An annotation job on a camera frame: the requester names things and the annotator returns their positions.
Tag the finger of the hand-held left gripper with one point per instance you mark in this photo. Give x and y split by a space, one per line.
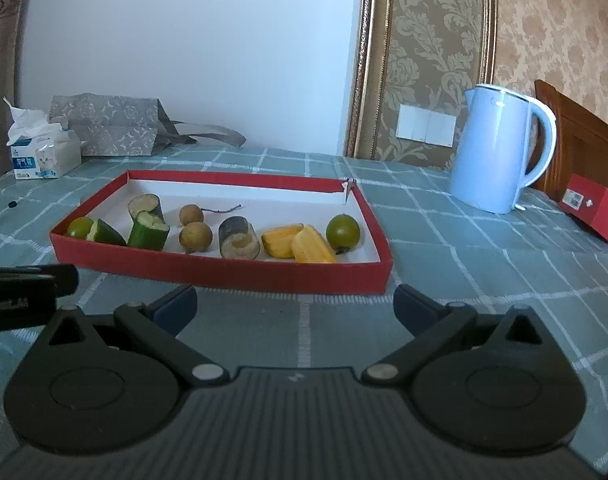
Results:
34 281

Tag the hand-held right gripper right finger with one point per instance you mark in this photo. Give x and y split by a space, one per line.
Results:
416 310

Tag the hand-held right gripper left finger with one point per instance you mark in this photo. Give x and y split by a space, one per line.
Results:
176 310

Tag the green lime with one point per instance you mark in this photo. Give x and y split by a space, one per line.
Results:
78 228
342 231

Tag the light green cucumber piece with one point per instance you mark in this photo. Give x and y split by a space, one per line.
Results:
149 234

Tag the dark green cucumber piece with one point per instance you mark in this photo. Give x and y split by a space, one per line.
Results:
109 234

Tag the dark sugarcane piece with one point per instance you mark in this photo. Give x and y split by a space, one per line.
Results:
239 239

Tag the brown longan with stem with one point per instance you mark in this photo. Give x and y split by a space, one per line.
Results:
191 215

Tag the small dark cucumber chunk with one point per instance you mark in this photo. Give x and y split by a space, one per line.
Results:
146 207

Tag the orange-yellow slice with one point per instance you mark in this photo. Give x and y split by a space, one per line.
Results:
279 242

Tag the pale yellow ridged slice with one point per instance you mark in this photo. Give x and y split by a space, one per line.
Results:
311 246

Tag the red shallow cardboard box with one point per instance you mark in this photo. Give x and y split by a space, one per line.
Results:
284 200

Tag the green checked tablecloth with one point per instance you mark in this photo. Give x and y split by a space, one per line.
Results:
484 270

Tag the white tissue pack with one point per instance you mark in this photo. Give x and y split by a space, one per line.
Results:
44 157

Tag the grey patterned gift bag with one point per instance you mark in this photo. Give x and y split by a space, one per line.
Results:
109 125

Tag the light blue electric kettle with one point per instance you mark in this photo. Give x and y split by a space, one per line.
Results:
489 150

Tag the red carton with label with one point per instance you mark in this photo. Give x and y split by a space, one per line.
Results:
604 215

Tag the brown wooden chair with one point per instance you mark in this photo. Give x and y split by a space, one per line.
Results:
584 135

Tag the white wall switch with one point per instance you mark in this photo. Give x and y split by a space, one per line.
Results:
426 125

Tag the gold framed wall panel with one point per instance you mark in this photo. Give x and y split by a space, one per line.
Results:
434 35

